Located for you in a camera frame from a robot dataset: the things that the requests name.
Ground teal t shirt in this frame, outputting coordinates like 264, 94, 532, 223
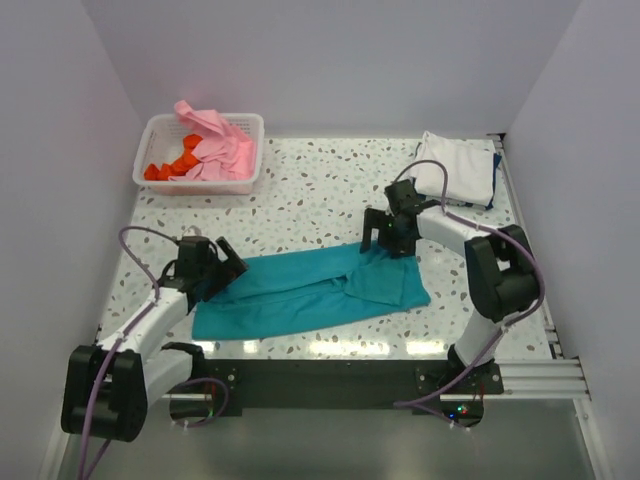
192, 244, 431, 341

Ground pink t shirt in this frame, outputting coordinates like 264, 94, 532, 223
172, 100, 256, 182

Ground white plastic basket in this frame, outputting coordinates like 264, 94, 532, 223
132, 113, 265, 196

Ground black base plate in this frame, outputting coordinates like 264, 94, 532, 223
149, 357, 501, 431

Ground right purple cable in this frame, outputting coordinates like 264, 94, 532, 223
392, 159, 546, 412

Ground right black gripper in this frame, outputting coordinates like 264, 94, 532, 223
360, 208, 416, 260

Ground folded white t shirt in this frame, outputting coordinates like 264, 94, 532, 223
416, 131, 501, 209

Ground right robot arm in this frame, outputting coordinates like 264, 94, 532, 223
360, 180, 544, 393

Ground orange t shirt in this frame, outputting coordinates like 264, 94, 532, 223
143, 134, 202, 181

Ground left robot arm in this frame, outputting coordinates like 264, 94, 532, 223
61, 236, 248, 442

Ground aluminium frame rail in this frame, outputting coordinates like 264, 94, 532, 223
487, 130, 596, 401

